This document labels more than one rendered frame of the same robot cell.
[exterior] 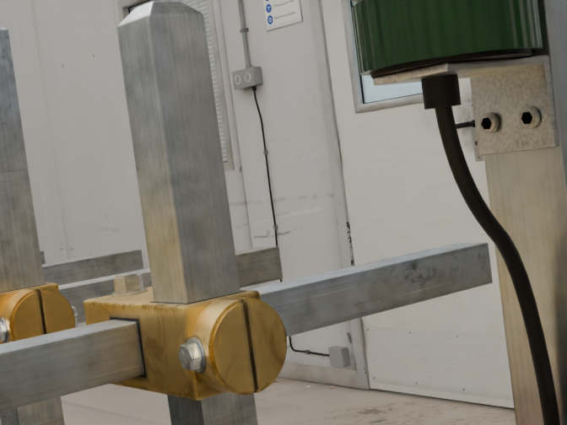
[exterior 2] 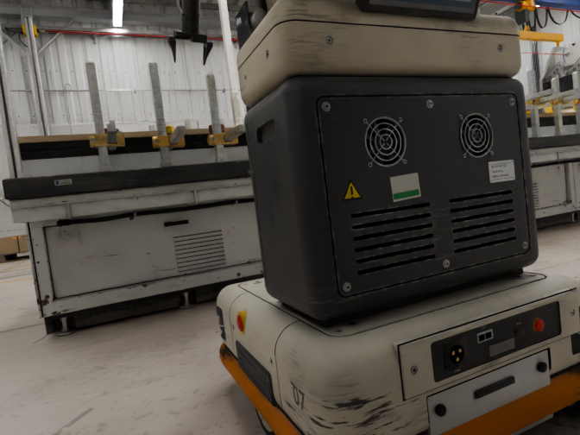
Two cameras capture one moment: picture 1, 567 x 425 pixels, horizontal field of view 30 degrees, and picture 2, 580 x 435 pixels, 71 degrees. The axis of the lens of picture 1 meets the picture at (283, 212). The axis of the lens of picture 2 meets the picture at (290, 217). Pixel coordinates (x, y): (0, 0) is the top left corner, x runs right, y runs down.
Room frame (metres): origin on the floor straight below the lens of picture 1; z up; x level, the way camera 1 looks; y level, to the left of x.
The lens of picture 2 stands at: (-0.27, -2.96, 0.50)
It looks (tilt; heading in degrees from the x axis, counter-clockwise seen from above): 3 degrees down; 104
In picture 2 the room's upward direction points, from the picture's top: 7 degrees counter-clockwise
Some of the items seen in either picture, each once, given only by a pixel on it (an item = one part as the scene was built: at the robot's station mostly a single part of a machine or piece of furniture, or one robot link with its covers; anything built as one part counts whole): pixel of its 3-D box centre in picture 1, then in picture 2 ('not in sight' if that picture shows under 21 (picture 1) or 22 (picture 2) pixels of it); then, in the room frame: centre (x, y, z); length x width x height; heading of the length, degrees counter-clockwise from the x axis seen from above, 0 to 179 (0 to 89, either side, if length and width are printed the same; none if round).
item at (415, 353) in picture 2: not in sight; (498, 337); (-0.11, -2.24, 0.23); 0.41 x 0.02 x 0.08; 37
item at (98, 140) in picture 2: not in sight; (107, 140); (-1.39, -1.45, 0.83); 0.14 x 0.06 x 0.05; 37
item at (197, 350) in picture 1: (180, 339); not in sight; (0.60, 0.07, 0.95); 0.14 x 0.06 x 0.05; 37
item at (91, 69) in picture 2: not in sight; (98, 119); (-1.41, -1.47, 0.92); 0.04 x 0.04 x 0.48; 37
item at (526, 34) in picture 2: not in sight; (527, 34); (2.24, 4.62, 2.65); 1.71 x 0.09 x 0.32; 37
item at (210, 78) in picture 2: not in sight; (216, 125); (-1.01, -1.16, 0.88); 0.04 x 0.04 x 0.48; 37
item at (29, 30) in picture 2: not in sight; (43, 107); (-2.33, -0.77, 1.25); 0.15 x 0.08 x 1.10; 37
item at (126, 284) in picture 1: (128, 283); not in sight; (0.64, 0.10, 0.98); 0.02 x 0.02 x 0.01
